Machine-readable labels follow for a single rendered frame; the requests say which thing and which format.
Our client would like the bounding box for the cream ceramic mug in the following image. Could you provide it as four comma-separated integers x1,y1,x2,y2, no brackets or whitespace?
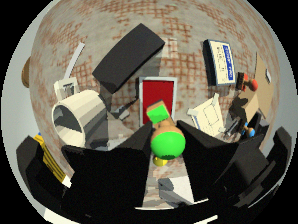
52,76,106,148

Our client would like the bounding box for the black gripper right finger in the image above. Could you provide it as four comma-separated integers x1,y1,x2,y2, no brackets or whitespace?
177,120,263,202

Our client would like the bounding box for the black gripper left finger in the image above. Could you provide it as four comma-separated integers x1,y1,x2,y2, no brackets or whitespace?
61,121,152,208

